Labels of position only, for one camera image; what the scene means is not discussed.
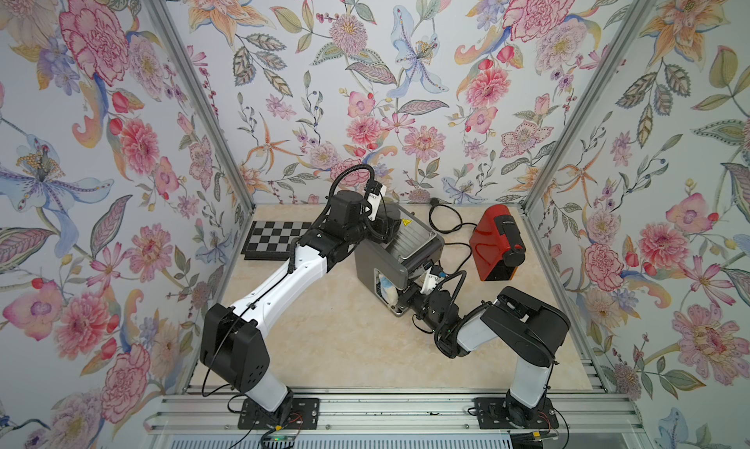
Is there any black white checkerboard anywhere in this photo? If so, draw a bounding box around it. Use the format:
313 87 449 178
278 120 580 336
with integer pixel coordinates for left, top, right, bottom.
241 221 312 261

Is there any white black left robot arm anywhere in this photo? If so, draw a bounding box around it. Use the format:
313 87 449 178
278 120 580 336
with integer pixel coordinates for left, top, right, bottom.
199 163 400 424

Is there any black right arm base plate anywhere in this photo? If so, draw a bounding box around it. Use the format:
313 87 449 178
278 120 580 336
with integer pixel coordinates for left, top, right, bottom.
468 396 560 431

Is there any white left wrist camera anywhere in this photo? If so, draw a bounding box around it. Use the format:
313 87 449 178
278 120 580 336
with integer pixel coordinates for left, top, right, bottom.
365 180 387 222

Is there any aluminium front frame rail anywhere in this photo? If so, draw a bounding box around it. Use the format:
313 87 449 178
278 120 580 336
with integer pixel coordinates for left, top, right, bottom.
145 390 645 435

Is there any red machine black power cable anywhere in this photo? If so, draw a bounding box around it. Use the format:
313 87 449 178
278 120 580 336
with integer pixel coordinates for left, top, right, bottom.
441 240 475 274

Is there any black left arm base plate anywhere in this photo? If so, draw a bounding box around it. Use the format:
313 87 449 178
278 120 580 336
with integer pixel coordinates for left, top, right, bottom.
237 397 320 431

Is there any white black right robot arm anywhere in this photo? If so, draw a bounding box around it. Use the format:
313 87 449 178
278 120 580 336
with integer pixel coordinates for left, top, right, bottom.
380 267 570 431

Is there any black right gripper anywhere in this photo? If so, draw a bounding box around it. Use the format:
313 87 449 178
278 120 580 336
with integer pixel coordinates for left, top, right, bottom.
395 274 445 337

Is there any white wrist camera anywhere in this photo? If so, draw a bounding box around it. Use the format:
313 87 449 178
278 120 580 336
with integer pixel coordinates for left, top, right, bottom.
365 180 387 222
420 265 445 295

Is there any black coffee machine power cable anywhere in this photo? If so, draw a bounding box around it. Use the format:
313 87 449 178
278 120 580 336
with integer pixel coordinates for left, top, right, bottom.
427 198 476 236

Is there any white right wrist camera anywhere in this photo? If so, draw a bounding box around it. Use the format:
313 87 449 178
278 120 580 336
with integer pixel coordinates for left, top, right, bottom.
420 265 445 295

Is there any red capsule coffee machine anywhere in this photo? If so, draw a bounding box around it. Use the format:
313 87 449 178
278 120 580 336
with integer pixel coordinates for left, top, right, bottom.
470 204 527 281

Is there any grey steel coffee machine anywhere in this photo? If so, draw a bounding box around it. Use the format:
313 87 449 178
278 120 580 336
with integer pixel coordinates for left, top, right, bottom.
355 205 445 316

